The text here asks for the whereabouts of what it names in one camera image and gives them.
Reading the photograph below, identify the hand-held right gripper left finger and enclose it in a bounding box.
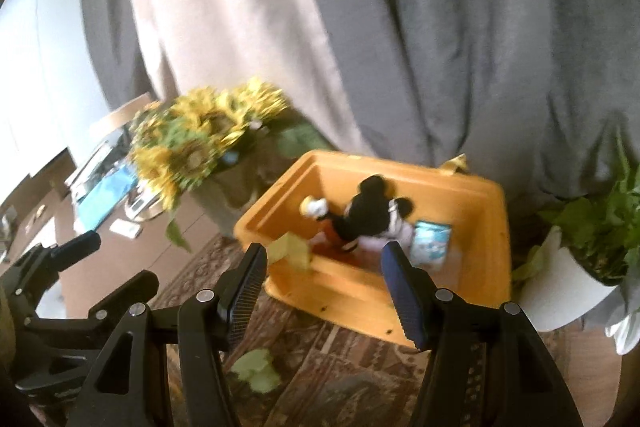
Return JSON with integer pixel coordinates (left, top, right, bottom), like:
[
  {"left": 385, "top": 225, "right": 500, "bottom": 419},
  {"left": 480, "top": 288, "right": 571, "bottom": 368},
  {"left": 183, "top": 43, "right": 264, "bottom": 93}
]
[{"left": 65, "top": 242, "right": 269, "bottom": 427}]

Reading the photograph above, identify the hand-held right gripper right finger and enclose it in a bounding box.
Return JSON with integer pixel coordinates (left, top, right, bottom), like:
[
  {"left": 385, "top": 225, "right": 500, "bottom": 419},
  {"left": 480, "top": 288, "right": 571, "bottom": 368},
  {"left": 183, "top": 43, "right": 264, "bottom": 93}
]
[{"left": 380, "top": 240, "right": 585, "bottom": 427}]

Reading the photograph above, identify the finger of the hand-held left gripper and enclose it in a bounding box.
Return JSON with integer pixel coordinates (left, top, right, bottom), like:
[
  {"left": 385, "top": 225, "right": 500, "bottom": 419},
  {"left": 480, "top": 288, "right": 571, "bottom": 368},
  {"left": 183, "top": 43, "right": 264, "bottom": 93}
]
[
  {"left": 10, "top": 231, "right": 102, "bottom": 308},
  {"left": 85, "top": 269, "right": 160, "bottom": 333}
]

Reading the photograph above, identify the orange plastic crate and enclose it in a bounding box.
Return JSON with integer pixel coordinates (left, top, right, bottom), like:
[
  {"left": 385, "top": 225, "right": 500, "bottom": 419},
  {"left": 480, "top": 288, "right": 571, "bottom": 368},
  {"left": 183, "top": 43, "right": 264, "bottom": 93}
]
[{"left": 234, "top": 149, "right": 513, "bottom": 350}]

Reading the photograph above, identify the light blue tissue packet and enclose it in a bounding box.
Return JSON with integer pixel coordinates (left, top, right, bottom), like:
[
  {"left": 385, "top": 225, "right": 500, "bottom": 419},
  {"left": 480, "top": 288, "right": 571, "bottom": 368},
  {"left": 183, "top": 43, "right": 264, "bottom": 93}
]
[{"left": 410, "top": 221, "right": 453, "bottom": 268}]

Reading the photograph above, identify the black mouse plush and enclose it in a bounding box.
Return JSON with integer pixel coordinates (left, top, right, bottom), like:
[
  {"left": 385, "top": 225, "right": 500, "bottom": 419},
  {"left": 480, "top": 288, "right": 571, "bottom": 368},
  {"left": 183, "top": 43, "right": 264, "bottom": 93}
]
[{"left": 332, "top": 174, "right": 416, "bottom": 254}]

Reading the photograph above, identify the white remote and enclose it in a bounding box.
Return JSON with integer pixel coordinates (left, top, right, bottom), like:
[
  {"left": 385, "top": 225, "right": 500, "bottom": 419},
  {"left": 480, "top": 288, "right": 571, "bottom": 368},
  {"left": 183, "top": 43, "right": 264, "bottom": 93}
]
[{"left": 111, "top": 221, "right": 143, "bottom": 239}]

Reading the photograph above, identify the blue cloth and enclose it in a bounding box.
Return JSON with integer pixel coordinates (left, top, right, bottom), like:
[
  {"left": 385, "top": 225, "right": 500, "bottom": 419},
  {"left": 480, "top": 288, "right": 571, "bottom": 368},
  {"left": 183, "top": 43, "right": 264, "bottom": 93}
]
[{"left": 80, "top": 172, "right": 138, "bottom": 233}]

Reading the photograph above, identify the green frog plush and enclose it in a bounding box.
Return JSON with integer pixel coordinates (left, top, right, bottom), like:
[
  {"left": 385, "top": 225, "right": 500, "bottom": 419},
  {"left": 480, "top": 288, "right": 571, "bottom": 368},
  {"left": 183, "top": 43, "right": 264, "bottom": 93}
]
[{"left": 230, "top": 348, "right": 281, "bottom": 393}]

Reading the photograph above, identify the round wooden tray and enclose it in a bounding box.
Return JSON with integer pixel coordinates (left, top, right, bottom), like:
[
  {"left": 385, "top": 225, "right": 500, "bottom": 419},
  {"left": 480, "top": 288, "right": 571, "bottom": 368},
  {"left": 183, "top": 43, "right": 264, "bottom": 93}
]
[{"left": 125, "top": 192, "right": 166, "bottom": 221}]

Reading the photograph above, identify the green ribbed vase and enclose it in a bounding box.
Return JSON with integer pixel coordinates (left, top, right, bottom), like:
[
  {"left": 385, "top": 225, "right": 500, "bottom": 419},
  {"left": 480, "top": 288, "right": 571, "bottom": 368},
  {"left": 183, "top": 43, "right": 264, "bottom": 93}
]
[{"left": 192, "top": 152, "right": 281, "bottom": 240}]

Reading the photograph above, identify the patterned brown rug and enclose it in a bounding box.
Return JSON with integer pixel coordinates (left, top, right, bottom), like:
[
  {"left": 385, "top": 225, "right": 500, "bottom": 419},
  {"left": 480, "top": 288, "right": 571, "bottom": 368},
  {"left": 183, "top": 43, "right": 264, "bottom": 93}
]
[{"left": 150, "top": 232, "right": 531, "bottom": 427}]

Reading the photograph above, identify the light wooden board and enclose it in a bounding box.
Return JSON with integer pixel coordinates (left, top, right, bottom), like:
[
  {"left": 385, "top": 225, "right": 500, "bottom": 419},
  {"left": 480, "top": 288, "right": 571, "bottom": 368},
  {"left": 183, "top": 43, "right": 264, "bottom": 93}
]
[{"left": 90, "top": 93, "right": 153, "bottom": 142}]

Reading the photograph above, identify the sunflower bouquet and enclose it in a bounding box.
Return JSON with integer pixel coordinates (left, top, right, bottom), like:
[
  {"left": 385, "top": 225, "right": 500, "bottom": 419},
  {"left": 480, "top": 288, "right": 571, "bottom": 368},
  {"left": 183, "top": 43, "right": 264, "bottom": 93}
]
[{"left": 127, "top": 77, "right": 328, "bottom": 253}]

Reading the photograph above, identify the white plant pot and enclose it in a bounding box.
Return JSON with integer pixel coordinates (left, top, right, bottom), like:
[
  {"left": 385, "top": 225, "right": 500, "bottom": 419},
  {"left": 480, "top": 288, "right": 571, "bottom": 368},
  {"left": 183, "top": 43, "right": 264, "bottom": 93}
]
[{"left": 517, "top": 224, "right": 631, "bottom": 333}]

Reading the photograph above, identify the green potted plant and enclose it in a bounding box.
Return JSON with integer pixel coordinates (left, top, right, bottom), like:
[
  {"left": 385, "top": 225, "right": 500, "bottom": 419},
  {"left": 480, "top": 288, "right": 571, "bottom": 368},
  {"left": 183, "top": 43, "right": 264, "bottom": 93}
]
[{"left": 510, "top": 142, "right": 640, "bottom": 288}]

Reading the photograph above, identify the white sheer curtain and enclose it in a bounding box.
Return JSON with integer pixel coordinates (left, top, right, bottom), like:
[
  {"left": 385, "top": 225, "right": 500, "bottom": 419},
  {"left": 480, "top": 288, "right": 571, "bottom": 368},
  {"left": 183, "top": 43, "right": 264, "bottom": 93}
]
[{"left": 605, "top": 302, "right": 640, "bottom": 355}]

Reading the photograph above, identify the grey curtain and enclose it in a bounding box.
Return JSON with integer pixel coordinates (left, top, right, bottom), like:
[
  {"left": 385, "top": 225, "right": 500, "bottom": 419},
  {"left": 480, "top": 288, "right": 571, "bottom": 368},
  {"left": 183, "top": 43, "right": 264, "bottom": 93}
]
[
  {"left": 280, "top": 0, "right": 640, "bottom": 202},
  {"left": 80, "top": 0, "right": 166, "bottom": 108}
]

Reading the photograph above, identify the beige curtain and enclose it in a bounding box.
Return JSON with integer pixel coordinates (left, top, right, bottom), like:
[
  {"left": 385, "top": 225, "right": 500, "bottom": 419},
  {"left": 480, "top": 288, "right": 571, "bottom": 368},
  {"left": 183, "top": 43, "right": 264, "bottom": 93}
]
[{"left": 127, "top": 0, "right": 376, "bottom": 158}]

